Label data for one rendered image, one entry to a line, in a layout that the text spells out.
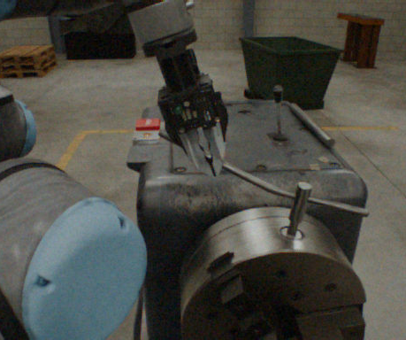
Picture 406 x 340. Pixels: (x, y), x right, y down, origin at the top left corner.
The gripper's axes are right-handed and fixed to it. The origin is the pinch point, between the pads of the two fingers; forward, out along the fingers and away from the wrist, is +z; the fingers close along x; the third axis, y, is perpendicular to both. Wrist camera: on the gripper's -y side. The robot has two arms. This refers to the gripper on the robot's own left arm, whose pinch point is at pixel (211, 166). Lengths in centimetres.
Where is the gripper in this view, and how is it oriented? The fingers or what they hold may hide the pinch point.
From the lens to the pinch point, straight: 59.1
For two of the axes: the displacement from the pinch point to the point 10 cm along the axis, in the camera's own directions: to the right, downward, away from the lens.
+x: 9.5, -3.0, -0.7
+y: 0.7, 4.4, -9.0
